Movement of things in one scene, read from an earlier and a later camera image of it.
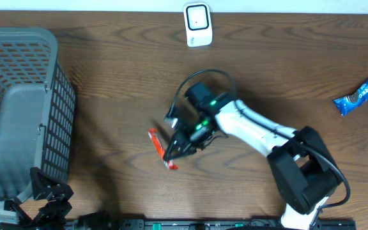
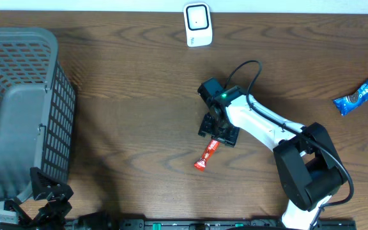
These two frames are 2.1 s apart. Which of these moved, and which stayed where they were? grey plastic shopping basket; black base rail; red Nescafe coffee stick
Moved: red Nescafe coffee stick
Stayed: black base rail; grey plastic shopping basket
